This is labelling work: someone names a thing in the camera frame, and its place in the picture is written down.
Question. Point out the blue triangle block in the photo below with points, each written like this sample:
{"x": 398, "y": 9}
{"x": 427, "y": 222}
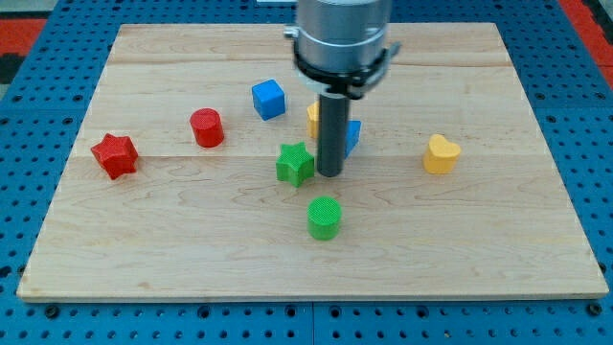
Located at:
{"x": 352, "y": 136}

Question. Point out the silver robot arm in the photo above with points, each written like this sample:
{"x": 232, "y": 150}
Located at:
{"x": 339, "y": 46}

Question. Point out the green star block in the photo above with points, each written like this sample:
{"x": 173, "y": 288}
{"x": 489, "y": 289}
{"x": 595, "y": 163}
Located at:
{"x": 295, "y": 164}

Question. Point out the green cylinder block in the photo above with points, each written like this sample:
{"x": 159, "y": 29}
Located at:
{"x": 324, "y": 215}

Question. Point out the yellow block behind rod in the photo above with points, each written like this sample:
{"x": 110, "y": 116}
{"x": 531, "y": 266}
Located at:
{"x": 312, "y": 124}

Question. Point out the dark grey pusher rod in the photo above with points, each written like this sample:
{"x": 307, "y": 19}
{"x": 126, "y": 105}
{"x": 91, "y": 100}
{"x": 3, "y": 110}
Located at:
{"x": 332, "y": 132}

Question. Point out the blue cube block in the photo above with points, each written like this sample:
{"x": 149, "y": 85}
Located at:
{"x": 268, "y": 99}

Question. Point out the red cylinder block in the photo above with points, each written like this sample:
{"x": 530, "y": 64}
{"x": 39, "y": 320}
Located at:
{"x": 207, "y": 127}

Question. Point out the wooden board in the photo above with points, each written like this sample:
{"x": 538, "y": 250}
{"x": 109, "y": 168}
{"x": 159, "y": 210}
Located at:
{"x": 197, "y": 224}

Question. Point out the yellow heart block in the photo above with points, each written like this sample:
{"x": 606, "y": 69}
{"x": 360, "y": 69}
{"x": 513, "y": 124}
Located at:
{"x": 441, "y": 155}

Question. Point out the red star block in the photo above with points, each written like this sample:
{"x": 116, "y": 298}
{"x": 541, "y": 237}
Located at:
{"x": 116, "y": 155}

